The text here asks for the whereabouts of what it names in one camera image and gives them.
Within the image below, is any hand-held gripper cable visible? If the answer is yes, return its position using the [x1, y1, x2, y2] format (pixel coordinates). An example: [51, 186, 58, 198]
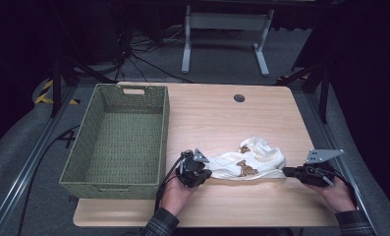
[329, 169, 359, 207]
[154, 153, 186, 210]

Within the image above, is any thick black floor cable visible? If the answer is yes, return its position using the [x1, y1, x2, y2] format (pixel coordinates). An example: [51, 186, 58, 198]
[17, 124, 83, 236]

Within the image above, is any black tripod stand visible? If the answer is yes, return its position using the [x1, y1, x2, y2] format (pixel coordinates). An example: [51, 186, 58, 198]
[274, 62, 331, 125]
[49, 55, 118, 118]

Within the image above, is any green woven basket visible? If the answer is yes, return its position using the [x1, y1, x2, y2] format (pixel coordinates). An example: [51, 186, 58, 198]
[58, 83, 171, 201]

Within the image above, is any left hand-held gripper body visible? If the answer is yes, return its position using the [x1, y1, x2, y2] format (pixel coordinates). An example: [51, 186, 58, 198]
[179, 147, 210, 189]

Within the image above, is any person's left hand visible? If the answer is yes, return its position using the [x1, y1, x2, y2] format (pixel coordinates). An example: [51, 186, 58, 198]
[159, 175, 200, 217]

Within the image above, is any left hand-held gripper cable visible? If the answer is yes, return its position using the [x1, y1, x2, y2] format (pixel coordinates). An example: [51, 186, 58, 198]
[154, 153, 186, 210]

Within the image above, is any yellow and black floor tape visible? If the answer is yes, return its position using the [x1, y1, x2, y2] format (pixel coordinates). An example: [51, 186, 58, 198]
[34, 79, 81, 106]

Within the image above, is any aluminium floor rail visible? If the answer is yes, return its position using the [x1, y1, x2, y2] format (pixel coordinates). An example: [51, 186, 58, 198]
[305, 91, 378, 236]
[0, 86, 78, 236]

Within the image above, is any person's right hand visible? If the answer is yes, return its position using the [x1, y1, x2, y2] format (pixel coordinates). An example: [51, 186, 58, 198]
[304, 176, 358, 214]

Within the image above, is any right hand-held gripper cable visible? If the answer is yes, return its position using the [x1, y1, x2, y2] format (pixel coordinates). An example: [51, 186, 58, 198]
[329, 169, 359, 207]

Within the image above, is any white metal table frame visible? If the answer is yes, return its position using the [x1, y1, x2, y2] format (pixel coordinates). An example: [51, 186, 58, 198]
[181, 4, 275, 77]

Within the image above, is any tangle of black floor cables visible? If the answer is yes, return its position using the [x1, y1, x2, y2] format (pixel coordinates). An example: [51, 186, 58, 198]
[113, 26, 195, 85]

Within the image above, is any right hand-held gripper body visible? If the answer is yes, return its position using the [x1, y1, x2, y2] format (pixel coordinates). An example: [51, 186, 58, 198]
[295, 148, 345, 189]

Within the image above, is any white cloth with brown print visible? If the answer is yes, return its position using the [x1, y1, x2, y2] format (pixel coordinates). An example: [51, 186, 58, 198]
[204, 136, 287, 181]

